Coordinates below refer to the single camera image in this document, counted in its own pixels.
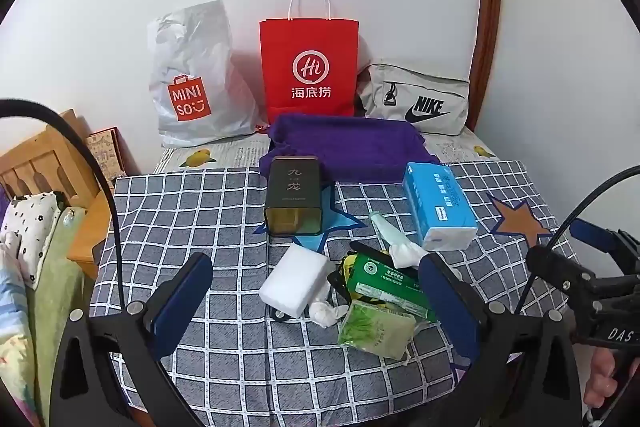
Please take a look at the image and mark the blue tissue pack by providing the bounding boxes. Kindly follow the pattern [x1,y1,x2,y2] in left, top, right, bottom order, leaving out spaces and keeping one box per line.
[402,162,478,251]

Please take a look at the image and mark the mint green tube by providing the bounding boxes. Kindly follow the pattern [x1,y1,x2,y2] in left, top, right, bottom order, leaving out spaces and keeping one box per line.
[369,212,401,249]

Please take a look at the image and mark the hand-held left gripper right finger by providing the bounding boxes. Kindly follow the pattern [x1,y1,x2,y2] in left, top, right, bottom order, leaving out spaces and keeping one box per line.
[417,252,586,427]

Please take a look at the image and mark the red paper bag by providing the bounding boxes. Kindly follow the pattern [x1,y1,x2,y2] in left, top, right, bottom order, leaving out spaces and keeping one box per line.
[258,0,361,124]

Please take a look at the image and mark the white tissue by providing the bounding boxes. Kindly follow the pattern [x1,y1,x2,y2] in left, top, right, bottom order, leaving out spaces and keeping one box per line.
[307,299,349,329]

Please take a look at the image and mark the white polka dot pillow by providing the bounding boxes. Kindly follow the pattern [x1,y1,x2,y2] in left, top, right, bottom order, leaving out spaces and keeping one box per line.
[0,191,63,290]

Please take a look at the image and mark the dark green tin box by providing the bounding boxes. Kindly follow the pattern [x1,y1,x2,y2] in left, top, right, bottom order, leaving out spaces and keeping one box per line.
[263,155,323,236]

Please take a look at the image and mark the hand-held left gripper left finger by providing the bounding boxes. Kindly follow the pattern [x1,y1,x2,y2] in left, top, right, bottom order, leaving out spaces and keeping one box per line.
[50,251,215,427]

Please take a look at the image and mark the purple fleece towel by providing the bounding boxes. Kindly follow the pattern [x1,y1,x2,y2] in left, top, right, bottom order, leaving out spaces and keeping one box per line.
[258,113,443,184]

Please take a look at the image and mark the person's right hand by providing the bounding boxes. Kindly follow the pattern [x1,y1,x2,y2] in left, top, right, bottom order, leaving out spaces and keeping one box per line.
[582,347,640,425]

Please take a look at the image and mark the green snack packet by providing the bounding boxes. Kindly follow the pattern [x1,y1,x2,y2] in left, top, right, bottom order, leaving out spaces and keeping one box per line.
[347,252,438,323]

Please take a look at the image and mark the white glove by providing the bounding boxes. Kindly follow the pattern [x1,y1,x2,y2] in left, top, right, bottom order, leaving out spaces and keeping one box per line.
[387,241,430,269]

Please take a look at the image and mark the pale green wipes pack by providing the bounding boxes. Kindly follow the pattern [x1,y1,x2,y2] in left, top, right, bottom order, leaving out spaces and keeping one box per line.
[337,299,417,360]

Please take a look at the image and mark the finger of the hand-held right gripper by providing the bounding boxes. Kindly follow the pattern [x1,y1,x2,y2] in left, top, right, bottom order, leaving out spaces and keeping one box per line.
[525,244,598,308]
[570,218,640,275]

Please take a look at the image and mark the colourful printed quilt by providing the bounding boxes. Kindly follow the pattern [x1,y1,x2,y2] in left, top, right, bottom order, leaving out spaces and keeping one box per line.
[0,242,38,427]

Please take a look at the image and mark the white plastic shopping bag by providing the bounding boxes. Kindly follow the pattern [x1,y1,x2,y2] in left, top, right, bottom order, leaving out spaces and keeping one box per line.
[146,0,261,149]

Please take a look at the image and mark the white sponge block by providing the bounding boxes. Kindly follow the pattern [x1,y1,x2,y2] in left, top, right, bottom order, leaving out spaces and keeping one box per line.
[258,243,331,317]

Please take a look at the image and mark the grey checked tablecloth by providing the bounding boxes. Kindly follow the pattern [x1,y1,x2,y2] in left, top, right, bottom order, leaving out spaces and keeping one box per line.
[82,159,586,427]

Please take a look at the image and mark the yellow mesh pouch black trim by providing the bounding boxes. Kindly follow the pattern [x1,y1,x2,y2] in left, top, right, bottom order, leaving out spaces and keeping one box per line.
[327,249,391,304]

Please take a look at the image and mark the small patterned box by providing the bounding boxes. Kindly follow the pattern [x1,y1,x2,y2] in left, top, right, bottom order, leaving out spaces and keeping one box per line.
[85,127,128,180]

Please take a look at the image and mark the grey waist bag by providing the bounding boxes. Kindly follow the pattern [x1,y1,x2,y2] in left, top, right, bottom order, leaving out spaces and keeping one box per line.
[356,59,472,136]

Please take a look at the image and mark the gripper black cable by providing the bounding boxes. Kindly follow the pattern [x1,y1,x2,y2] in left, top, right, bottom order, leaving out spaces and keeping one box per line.
[0,98,123,310]
[514,166,640,314]

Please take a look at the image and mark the fruit print bedsheet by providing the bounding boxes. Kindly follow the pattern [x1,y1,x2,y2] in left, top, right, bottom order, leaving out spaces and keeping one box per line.
[152,124,501,172]

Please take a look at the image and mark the brown wooden door frame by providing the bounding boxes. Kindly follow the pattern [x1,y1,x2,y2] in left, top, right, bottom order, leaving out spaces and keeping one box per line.
[467,0,503,132]

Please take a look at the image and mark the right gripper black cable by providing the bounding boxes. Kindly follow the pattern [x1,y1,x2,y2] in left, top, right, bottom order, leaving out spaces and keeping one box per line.
[514,166,640,314]

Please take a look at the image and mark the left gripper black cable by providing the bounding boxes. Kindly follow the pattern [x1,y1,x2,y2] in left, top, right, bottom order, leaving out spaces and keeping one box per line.
[0,98,123,310]

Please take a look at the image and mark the green cloth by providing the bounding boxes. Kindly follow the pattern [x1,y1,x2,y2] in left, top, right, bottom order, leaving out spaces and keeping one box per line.
[27,207,88,408]

